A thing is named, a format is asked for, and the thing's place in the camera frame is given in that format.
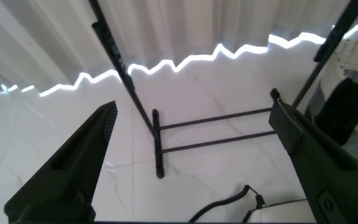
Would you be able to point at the black clothes rack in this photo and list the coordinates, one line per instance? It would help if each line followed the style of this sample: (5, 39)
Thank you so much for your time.
(113, 53)

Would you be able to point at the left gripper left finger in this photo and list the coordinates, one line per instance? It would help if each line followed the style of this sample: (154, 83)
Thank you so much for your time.
(67, 174)

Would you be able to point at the black garment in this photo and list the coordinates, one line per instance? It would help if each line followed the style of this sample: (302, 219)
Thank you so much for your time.
(346, 105)

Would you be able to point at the white curtain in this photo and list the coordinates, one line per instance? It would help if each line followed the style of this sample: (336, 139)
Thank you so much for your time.
(197, 25)

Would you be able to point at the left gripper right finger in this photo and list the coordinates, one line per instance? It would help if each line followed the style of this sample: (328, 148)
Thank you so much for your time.
(331, 174)

